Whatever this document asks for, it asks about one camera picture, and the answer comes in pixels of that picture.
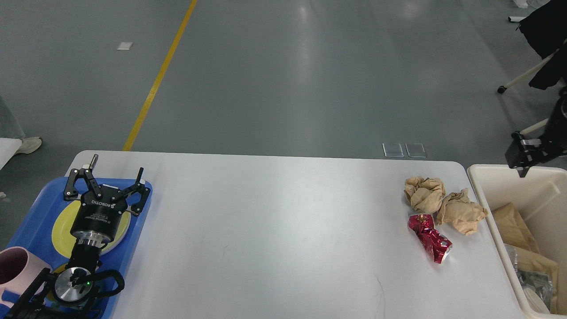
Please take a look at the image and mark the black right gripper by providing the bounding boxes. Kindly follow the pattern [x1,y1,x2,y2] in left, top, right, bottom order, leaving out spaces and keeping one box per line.
[505,87,567,178]

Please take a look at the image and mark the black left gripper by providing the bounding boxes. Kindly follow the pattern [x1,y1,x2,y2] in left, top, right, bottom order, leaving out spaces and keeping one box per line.
[63,154,151,248]

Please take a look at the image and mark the yellow plastic plate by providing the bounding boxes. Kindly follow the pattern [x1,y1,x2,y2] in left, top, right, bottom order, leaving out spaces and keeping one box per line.
[51,199,130,260]

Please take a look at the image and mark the brown paper bag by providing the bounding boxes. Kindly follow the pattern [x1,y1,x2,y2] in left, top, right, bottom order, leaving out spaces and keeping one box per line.
[492,202,540,254]
[505,244,559,313]

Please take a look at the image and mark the beige napkin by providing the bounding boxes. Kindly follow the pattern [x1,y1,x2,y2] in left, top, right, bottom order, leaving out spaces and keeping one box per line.
[435,188,488,236]
[404,176,446,214]

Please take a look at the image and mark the pink ribbed mug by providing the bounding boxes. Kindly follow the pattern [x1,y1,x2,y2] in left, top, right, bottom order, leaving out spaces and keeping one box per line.
[0,246,52,295]

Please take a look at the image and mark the clear plastic wrap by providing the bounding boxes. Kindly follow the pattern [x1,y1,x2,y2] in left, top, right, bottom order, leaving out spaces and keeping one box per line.
[507,246,554,302]

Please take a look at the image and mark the white paper cup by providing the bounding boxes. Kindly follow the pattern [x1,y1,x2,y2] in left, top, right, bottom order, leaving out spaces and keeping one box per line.
[523,287,551,314]

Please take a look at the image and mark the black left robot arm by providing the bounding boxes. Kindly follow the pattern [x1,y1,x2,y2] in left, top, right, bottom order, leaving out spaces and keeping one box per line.
[1,154,152,319]

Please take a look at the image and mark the beige office chair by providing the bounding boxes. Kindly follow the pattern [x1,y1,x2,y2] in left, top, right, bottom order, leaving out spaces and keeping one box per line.
[497,49,567,136]

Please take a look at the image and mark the cream plastic bin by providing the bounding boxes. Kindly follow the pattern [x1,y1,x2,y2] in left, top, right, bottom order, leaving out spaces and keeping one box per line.
[467,165,567,319]

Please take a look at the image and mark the brown paper bag in bin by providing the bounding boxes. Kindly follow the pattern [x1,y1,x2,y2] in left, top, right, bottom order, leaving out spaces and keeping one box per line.
[492,202,540,254]

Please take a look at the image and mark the white shoe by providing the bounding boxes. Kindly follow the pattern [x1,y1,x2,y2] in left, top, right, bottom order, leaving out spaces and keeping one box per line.
[14,136,43,154]

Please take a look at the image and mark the red foil wrapper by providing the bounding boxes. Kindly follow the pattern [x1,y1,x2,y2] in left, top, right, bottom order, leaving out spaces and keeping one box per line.
[408,214,452,264]

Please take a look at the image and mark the black jacket on chair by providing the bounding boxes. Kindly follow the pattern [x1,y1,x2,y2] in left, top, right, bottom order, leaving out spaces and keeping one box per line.
[519,0,567,89]

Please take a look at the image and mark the floor outlet plates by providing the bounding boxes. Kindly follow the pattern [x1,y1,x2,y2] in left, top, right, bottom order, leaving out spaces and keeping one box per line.
[381,143,427,158]

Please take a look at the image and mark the white desk frame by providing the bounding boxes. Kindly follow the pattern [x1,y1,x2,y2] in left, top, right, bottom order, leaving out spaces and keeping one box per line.
[508,16,526,23]

